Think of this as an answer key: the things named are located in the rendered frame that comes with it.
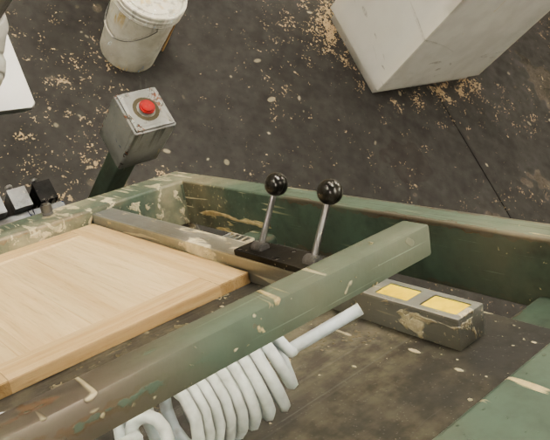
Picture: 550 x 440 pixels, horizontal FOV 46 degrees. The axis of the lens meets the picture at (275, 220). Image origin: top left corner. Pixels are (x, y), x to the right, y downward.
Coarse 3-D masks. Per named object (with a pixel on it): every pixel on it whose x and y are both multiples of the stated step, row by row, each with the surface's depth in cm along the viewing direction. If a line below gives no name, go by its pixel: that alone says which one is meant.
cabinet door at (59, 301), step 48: (48, 240) 137; (96, 240) 131; (144, 240) 126; (0, 288) 113; (48, 288) 110; (96, 288) 106; (144, 288) 103; (192, 288) 99; (0, 336) 94; (48, 336) 91; (96, 336) 88; (0, 384) 79
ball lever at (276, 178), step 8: (272, 176) 101; (280, 176) 101; (272, 184) 101; (280, 184) 101; (272, 192) 101; (280, 192) 101; (272, 200) 102; (272, 208) 102; (264, 224) 102; (264, 232) 102; (256, 240) 103; (264, 240) 102; (256, 248) 101; (264, 248) 101
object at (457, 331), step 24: (96, 216) 142; (120, 216) 138; (168, 240) 120; (192, 240) 115; (216, 240) 113; (240, 264) 103; (264, 264) 98; (408, 288) 82; (384, 312) 81; (408, 312) 78; (432, 312) 75; (480, 312) 75; (432, 336) 76; (456, 336) 73; (480, 336) 76
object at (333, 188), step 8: (320, 184) 93; (328, 184) 92; (336, 184) 92; (320, 192) 92; (328, 192) 92; (336, 192) 92; (320, 200) 93; (328, 200) 92; (336, 200) 92; (328, 208) 93; (320, 216) 93; (320, 224) 93; (320, 232) 93; (320, 240) 93; (304, 256) 93; (312, 256) 92; (312, 264) 92
